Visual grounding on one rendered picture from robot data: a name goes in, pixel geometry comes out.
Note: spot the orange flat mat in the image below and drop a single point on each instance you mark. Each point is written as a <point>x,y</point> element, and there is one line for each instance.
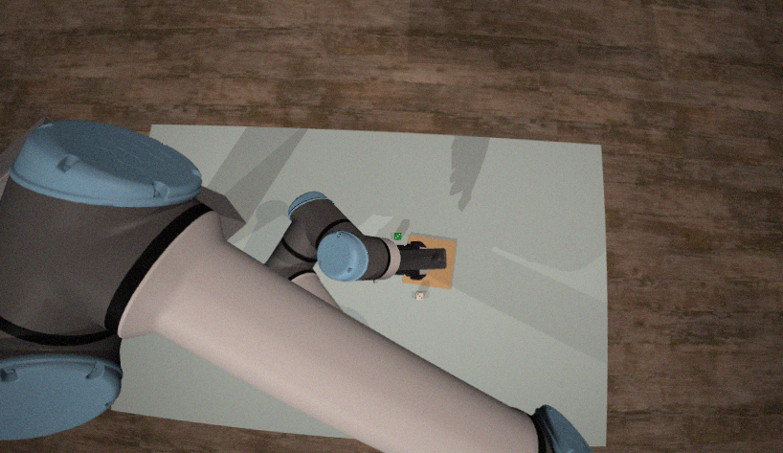
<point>440,278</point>

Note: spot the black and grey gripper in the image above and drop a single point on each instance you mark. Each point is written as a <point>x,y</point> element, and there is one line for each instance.
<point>413,274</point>

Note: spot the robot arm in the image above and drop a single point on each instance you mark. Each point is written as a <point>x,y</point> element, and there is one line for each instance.
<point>101,233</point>

